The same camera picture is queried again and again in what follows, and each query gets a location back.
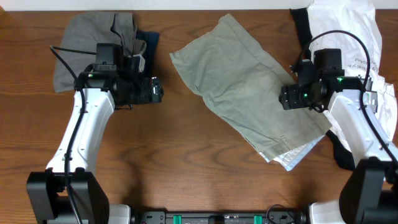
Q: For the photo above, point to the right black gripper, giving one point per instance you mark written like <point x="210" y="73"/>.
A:
<point x="289" y="99"/>

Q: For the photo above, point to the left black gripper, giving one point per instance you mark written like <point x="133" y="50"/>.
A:
<point x="144" y="95"/>

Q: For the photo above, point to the khaki green shorts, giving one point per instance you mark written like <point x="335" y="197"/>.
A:
<point x="240" y="82"/>

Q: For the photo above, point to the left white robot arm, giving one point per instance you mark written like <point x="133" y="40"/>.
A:
<point x="67" y="190"/>

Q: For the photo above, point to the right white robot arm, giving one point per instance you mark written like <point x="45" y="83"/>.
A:
<point x="370" y="194"/>

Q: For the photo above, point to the folded navy garment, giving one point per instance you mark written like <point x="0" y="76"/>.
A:
<point x="149" y="53"/>

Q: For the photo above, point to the folded grey garment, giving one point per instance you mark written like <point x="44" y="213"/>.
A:
<point x="87" y="29"/>

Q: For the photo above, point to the black garment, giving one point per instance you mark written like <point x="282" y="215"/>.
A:
<point x="342" y="156"/>

